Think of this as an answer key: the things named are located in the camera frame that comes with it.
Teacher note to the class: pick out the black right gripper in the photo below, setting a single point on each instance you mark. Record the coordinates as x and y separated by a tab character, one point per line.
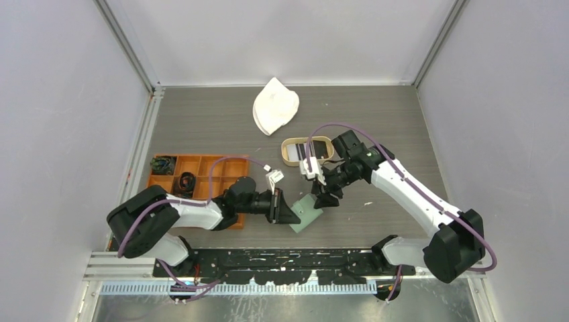
323	199

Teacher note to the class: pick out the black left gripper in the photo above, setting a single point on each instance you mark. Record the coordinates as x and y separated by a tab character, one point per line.
279	211

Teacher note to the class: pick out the green card holder wallet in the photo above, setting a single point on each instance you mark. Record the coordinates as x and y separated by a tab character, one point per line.
305	210

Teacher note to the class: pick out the beige oval card tray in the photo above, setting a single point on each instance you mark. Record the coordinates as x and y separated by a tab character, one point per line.
320	147

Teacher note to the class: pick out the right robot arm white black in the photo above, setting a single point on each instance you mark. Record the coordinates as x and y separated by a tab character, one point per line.
454	241

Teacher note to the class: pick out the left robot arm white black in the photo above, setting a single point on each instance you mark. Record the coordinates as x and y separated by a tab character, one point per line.
141	225

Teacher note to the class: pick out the silver credit card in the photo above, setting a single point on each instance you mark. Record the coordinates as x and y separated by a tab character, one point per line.
293	152

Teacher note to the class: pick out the orange compartment organizer tray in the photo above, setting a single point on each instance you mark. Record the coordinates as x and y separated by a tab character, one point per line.
196	176

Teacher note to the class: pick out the white folded cloth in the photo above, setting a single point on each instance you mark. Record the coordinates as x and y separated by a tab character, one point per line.
274	106

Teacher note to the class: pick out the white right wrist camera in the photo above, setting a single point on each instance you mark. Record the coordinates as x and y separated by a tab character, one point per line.
310	168

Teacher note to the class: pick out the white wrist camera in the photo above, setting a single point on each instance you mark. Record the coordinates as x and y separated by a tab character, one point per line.
310	168
272	178

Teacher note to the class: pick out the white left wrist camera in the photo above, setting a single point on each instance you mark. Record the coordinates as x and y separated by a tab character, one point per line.
272	178

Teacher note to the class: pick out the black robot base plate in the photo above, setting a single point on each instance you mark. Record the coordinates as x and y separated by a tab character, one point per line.
343	266

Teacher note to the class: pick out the aluminium frame rail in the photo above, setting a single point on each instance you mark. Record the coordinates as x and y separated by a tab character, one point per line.
107	266

